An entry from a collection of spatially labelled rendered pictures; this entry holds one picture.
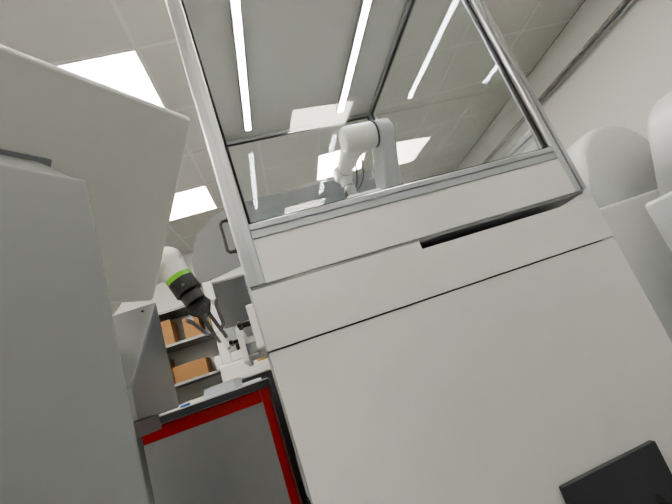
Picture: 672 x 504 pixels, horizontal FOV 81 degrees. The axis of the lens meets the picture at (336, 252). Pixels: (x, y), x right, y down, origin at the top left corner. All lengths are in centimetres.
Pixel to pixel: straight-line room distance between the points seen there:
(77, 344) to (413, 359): 67
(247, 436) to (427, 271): 90
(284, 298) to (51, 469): 57
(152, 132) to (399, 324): 62
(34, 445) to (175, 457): 117
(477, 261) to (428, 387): 33
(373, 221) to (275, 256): 25
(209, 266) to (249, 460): 115
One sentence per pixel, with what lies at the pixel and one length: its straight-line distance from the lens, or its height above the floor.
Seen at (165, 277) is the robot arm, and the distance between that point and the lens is 148.
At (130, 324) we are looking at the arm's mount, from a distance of 131.
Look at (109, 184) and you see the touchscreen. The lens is 65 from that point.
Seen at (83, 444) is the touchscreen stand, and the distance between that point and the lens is 44.
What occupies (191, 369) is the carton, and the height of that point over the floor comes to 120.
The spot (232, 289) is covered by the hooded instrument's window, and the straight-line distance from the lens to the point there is 231.
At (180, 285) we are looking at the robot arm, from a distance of 145.
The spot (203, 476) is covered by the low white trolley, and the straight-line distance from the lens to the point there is 158.
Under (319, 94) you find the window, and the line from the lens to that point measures 116.
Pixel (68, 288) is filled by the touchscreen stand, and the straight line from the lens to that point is 47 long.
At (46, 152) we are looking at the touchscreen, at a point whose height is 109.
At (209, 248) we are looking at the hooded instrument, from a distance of 237.
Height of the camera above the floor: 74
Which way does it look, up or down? 14 degrees up
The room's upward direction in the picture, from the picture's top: 20 degrees counter-clockwise
